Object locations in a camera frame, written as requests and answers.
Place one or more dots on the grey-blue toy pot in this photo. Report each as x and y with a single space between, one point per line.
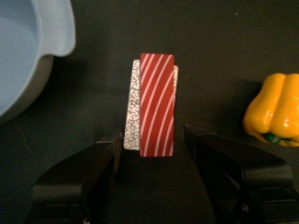
22 43

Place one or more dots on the yellow toy bell pepper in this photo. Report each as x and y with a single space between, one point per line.
276 108

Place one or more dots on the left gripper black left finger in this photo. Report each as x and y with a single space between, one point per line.
77 180

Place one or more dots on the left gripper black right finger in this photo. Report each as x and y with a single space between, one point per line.
248 180

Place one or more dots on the red striped salmon sushi toy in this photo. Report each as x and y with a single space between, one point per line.
154 105

